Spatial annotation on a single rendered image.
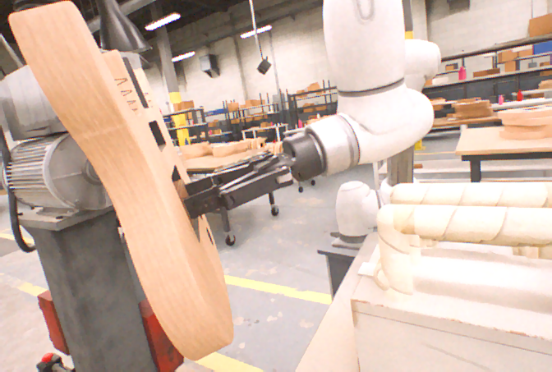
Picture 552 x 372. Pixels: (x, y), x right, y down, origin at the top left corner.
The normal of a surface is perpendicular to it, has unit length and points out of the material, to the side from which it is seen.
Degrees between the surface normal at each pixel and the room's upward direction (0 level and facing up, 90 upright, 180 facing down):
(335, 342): 0
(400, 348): 90
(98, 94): 108
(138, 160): 101
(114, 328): 90
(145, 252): 70
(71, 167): 87
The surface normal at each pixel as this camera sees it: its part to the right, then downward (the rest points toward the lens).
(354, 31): -0.48, 0.40
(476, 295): -0.16, -0.97
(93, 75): 0.31, 0.31
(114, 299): 0.86, -0.05
